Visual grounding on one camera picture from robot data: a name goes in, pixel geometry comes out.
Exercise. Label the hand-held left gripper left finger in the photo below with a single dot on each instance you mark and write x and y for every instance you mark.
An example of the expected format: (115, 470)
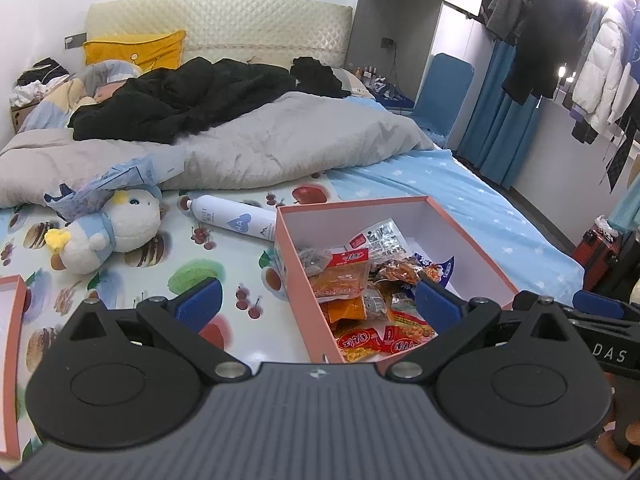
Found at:
(200, 302)

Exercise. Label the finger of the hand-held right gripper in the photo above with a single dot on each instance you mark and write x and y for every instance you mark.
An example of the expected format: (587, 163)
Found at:
(522, 299)
(595, 302)

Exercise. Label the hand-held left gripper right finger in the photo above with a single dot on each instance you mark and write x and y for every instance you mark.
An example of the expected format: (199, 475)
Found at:
(440, 305)

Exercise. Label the pile of snack packets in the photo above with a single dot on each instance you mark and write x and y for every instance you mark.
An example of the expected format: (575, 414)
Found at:
(345, 280)

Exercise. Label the pink cardboard box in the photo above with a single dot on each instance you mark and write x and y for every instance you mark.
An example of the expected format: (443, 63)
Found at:
(340, 225)

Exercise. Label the person's right hand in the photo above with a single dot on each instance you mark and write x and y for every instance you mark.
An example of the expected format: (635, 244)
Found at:
(607, 449)

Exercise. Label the fruit print mat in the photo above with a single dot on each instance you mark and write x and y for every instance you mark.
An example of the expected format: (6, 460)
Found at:
(200, 270)

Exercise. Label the black bag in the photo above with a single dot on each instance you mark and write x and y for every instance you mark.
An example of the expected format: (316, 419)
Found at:
(622, 272)

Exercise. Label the red suitcase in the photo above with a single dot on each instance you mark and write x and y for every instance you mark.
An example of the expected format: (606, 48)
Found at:
(600, 252)

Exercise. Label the white spray bottle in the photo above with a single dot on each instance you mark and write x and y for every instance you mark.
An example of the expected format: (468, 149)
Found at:
(230, 217)

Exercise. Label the teal cloth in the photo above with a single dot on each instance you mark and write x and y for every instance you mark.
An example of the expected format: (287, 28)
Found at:
(625, 210)

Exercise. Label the blue star bedsheet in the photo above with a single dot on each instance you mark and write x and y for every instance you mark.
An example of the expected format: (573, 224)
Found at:
(475, 210)

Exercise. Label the white blue plush toy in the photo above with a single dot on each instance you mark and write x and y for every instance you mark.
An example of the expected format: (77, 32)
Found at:
(110, 230)

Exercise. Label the hanging checked scarf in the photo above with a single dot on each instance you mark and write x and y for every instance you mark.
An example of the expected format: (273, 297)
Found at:
(617, 160)

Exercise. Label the blue plastic bag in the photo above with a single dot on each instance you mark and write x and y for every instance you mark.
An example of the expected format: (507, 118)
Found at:
(115, 177)

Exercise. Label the small hanging dark garment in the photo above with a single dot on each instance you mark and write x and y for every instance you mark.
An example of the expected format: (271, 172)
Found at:
(585, 132)

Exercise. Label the blue curtain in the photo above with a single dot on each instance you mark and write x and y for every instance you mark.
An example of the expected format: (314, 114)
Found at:
(495, 120)

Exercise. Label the grey duvet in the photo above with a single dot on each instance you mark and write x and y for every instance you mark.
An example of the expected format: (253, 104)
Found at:
(300, 145)

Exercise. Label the pink box lid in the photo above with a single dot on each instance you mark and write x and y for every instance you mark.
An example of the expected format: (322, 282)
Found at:
(10, 360)

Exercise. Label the black coat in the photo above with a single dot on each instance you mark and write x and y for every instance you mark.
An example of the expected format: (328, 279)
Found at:
(175, 100)

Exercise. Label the blue chair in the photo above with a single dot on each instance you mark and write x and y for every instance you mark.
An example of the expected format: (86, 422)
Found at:
(442, 95)

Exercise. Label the blue nightstand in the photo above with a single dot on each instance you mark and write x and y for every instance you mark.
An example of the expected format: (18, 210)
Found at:
(395, 99)

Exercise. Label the hanging white puffer jacket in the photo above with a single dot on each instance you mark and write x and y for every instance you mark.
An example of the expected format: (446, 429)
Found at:
(605, 75)

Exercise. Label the grey pillow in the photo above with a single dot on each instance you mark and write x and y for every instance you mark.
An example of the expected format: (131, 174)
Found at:
(355, 82)

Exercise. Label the row of small bottles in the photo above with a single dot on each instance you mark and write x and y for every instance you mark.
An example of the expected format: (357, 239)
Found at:
(372, 72)

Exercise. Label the pastel printed blanket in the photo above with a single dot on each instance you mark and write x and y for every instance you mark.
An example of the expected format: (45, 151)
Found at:
(55, 100)

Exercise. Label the small black garment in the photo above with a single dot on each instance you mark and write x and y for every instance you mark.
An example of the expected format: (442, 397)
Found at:
(317, 77)

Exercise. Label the yellow pillow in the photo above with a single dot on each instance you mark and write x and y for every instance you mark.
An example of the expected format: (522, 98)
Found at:
(140, 50)

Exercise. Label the hanging black jacket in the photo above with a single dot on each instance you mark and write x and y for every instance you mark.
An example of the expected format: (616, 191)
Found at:
(550, 30)

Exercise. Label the heap of dark clothes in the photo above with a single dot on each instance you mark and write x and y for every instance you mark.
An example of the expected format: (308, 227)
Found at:
(40, 77)

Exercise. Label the cream quilted headboard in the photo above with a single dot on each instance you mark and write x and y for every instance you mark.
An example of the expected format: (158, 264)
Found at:
(250, 25)

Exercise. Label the hanging light blue shirt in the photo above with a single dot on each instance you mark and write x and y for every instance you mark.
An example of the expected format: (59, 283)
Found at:
(597, 20)

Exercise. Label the hanging grey jacket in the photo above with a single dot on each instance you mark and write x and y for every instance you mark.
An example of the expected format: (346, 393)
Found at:
(510, 0)

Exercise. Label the black wall socket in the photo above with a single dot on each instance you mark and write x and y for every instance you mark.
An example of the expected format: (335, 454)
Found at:
(387, 41)

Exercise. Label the grey wall plate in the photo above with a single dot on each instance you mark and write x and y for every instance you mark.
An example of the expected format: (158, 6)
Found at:
(75, 40)

